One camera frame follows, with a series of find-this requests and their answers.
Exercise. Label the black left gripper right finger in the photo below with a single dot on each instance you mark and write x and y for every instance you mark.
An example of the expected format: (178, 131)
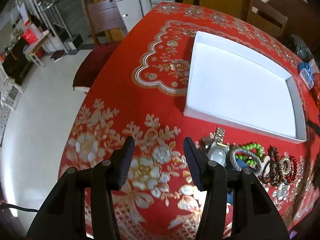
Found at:
(254, 214)

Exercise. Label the metal staircase railing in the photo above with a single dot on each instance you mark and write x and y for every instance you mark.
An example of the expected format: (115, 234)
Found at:
(48, 13)

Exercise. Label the white shallow tray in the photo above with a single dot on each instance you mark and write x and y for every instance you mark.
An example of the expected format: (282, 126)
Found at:
(233, 85)

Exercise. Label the blue plastic hair claw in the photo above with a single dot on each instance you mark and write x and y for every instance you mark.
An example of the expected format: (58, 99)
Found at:
(230, 191)

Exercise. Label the blue white tissue pack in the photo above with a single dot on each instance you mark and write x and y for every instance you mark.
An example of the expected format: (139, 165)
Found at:
(307, 70)

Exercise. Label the wooden chair with jacket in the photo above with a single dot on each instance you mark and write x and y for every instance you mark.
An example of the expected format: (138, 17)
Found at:
(101, 16)

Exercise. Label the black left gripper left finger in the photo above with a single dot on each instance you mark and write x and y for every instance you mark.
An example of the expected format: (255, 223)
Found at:
(62, 214)

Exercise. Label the white jacket on chair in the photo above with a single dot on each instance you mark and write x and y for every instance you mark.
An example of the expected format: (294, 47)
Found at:
(132, 11)

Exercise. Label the red floral tablecloth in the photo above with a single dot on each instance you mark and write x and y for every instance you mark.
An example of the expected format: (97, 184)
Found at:
(141, 92)

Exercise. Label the white ornate chair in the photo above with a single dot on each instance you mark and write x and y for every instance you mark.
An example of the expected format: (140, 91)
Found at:
(6, 87)

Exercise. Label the red bag on shelf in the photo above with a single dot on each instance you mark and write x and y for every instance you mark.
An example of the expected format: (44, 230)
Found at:
(29, 36)

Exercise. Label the dark round folded table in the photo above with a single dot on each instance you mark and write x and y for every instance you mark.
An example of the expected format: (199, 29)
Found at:
(301, 18)

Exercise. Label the wooden chair far side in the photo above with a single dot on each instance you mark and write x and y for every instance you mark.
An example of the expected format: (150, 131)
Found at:
(266, 18)

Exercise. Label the black hair tie white flower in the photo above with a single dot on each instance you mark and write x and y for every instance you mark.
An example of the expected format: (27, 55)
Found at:
(266, 167)

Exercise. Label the black plastic bag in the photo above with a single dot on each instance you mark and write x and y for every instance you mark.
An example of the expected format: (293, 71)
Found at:
(298, 46)

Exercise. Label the silver metal wristwatch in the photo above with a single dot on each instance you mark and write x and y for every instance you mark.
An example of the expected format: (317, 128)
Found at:
(214, 147)

